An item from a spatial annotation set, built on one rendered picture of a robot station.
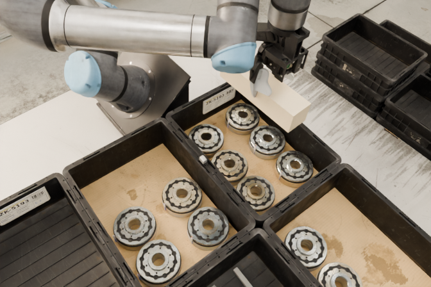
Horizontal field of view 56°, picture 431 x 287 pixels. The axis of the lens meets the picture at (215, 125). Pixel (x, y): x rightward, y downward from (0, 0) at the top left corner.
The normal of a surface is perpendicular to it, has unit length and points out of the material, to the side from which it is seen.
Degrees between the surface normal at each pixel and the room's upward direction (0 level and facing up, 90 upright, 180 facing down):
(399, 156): 0
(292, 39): 90
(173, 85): 43
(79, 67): 49
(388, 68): 0
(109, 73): 66
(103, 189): 0
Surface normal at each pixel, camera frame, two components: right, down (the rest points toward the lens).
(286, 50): -0.75, 0.49
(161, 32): -0.05, 0.15
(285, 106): 0.05, -0.62
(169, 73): -0.48, -0.13
